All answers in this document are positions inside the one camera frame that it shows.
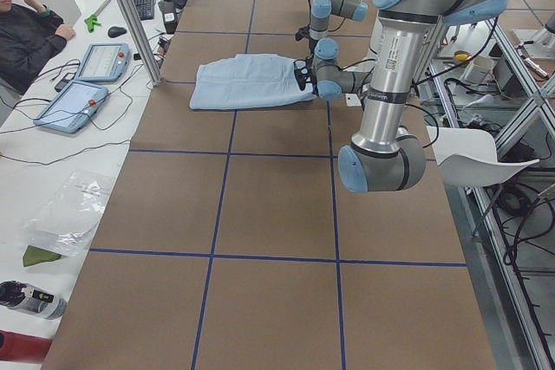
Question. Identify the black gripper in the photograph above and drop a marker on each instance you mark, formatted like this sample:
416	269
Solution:
309	37
310	90

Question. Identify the light blue button-up shirt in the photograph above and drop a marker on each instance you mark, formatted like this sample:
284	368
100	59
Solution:
247	81

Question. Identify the white box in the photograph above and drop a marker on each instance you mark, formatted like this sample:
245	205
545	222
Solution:
477	70

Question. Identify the white plastic chair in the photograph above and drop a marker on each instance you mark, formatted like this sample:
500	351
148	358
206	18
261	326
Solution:
468	158

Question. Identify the black computer mouse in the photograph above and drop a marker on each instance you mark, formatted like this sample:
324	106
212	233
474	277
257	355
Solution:
116	31

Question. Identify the upper blue teach pendant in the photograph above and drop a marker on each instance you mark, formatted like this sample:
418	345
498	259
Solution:
103	62

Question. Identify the blue teach pendant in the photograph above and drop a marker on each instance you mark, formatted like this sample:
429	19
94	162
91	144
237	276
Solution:
103	62
73	107

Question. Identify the green plastic clamp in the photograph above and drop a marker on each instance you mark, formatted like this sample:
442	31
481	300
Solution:
92	22

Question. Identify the lower blue teach pendant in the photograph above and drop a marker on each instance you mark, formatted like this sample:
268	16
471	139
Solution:
73	107

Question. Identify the person in black jacket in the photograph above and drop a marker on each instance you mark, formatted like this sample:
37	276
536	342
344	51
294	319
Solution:
31	34

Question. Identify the clear plastic bag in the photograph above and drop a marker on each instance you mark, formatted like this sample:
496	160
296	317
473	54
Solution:
66	223

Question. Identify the olive green cloth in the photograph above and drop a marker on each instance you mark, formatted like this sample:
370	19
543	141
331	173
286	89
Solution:
34	255

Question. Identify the grey black bottle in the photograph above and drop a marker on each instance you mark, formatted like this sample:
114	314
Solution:
29	299

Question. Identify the red object at edge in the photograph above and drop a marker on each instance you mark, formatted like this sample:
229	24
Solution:
24	348

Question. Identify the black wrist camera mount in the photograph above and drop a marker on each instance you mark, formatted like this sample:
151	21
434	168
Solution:
302	33
298	73

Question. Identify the aluminium frame post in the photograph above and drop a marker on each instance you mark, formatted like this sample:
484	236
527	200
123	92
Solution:
141	42

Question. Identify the aluminium frame rail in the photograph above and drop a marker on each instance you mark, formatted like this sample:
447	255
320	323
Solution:
507	229

